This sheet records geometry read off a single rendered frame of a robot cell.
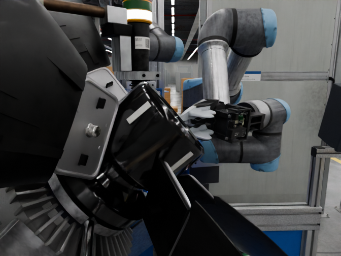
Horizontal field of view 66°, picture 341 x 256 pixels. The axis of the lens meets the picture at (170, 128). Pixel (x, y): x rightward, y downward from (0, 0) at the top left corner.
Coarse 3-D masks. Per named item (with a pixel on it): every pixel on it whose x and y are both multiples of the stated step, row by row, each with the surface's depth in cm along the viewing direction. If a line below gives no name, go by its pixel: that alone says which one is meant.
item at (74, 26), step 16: (64, 0) 41; (80, 0) 45; (64, 16) 38; (80, 16) 41; (64, 32) 37; (80, 32) 38; (96, 32) 40; (80, 48) 36; (96, 48) 38; (96, 64) 36
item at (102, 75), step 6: (90, 72) 36; (96, 72) 36; (102, 72) 37; (108, 72) 37; (96, 78) 36; (102, 78) 36; (108, 78) 37; (114, 78) 37; (102, 84) 36; (114, 84) 36; (120, 84) 37; (108, 90) 36; (114, 90) 36; (120, 90) 36; (120, 96) 36
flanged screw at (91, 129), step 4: (88, 124) 24; (92, 124) 25; (88, 128) 24; (92, 128) 24; (96, 128) 24; (88, 132) 24; (92, 132) 24; (96, 132) 25; (88, 136) 24; (92, 136) 24; (96, 136) 24
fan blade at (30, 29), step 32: (0, 0) 16; (32, 0) 18; (0, 32) 16; (32, 32) 18; (0, 64) 16; (32, 64) 18; (64, 64) 20; (0, 96) 16; (32, 96) 18; (64, 96) 21; (0, 128) 16; (32, 128) 18; (64, 128) 21; (0, 160) 16; (32, 160) 19
